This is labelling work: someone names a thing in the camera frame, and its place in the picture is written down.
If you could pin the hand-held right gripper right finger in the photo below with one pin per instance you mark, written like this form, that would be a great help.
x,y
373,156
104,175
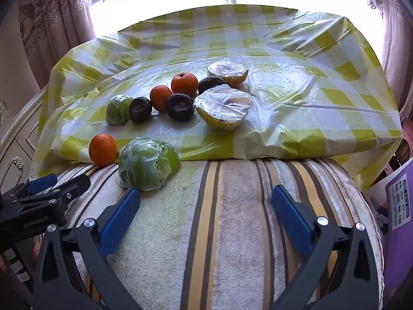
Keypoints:
x,y
290,216

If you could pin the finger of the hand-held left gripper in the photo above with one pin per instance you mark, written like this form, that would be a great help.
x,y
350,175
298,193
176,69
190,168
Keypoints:
x,y
42,180
69,187

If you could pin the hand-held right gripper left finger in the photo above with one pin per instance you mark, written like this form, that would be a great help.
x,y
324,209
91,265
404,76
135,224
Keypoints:
x,y
119,220

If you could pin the orange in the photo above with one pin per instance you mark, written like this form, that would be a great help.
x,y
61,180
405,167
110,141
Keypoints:
x,y
184,84
103,150
160,98

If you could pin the large green melon half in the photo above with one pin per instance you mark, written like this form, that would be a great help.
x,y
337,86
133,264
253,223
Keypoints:
x,y
146,163

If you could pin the dark purple passion fruit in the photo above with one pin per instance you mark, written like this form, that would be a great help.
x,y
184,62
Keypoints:
x,y
180,107
211,84
139,109

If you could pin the purple cardboard box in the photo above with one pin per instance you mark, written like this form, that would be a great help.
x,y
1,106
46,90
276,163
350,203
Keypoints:
x,y
400,200

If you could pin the white carved cabinet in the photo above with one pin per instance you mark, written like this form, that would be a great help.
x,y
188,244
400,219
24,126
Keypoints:
x,y
19,142

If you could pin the striped plush blanket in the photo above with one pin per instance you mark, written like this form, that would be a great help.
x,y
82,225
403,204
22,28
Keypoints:
x,y
206,232

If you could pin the yellow checked plastic tablecloth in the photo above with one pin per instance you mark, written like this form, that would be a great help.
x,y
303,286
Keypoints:
x,y
290,103

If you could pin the pink patterned curtain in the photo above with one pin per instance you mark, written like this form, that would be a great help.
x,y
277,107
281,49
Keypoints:
x,y
55,16
397,38

